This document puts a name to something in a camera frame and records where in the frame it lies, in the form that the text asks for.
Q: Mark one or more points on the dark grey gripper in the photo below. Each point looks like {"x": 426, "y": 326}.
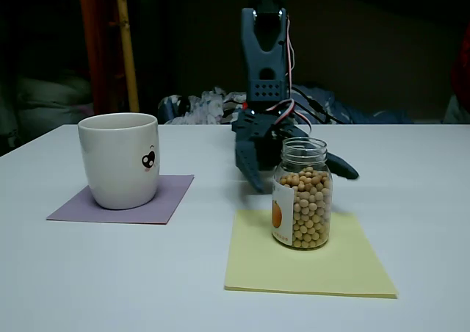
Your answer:
{"x": 248, "y": 153}

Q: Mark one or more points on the glass jar of soybeans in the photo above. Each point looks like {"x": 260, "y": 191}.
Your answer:
{"x": 312, "y": 207}

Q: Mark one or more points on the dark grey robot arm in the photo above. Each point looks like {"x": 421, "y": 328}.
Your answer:
{"x": 264, "y": 64}

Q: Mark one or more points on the blue patterned bedding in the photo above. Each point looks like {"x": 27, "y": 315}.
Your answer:
{"x": 345, "y": 111}

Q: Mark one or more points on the white floral cloth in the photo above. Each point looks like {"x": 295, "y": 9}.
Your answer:
{"x": 211, "y": 106}

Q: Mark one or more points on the yellow paper mat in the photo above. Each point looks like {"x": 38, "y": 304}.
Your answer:
{"x": 312, "y": 273}

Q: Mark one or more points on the purple paper mat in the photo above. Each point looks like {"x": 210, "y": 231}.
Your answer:
{"x": 172, "y": 196}

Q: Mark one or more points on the white mug with cartoon face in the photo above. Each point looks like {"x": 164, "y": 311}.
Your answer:
{"x": 114, "y": 163}

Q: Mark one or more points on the yellow bamboo pole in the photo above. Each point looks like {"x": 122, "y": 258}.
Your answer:
{"x": 128, "y": 53}

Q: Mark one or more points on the grey cushion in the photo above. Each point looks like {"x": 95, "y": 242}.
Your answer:
{"x": 47, "y": 97}

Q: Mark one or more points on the red-brown wooden post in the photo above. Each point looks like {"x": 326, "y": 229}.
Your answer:
{"x": 99, "y": 53}

